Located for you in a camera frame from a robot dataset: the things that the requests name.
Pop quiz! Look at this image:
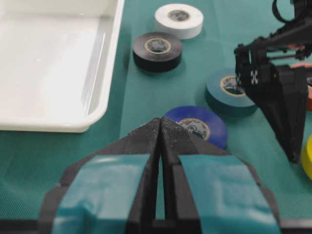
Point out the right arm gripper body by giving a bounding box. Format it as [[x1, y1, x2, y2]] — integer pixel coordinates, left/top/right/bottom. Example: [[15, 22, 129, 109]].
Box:
[[234, 14, 312, 90]]

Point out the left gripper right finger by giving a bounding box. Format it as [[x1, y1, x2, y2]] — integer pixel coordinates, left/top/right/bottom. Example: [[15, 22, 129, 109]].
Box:
[[160, 117, 281, 234]]

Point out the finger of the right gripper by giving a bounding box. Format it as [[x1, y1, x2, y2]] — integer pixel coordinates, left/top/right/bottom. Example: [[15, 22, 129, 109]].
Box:
[[278, 65, 310, 156], [241, 64, 299, 163]]

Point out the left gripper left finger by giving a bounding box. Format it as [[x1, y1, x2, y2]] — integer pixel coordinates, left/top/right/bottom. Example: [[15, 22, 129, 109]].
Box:
[[39, 118, 161, 234]]

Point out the teal green tape roll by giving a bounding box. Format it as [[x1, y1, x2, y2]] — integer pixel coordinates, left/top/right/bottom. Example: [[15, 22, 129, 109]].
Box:
[[206, 68, 257, 118]]

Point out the yellow tape roll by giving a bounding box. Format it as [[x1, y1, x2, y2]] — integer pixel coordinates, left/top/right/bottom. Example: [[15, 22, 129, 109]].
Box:
[[301, 135, 312, 180]]

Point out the white tape roll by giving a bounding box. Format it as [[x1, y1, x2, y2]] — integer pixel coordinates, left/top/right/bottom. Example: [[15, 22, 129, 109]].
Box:
[[154, 3, 204, 39]]

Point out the orange red tape roll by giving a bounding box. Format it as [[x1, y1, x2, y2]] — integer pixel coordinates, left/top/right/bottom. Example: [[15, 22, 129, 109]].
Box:
[[307, 84, 312, 111]]

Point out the blue tape roll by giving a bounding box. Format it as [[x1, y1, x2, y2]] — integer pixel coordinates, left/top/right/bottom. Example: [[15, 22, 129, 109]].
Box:
[[164, 106, 228, 149]]

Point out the black tape roll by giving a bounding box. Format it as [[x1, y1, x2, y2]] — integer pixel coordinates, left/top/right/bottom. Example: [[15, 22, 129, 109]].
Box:
[[133, 32, 183, 72]]

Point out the white plastic tray case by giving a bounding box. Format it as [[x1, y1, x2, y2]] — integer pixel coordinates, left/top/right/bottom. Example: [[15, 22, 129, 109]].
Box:
[[0, 0, 124, 133]]

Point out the green table cloth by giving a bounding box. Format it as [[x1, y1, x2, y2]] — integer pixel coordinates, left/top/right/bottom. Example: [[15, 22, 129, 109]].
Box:
[[0, 0, 312, 219]]

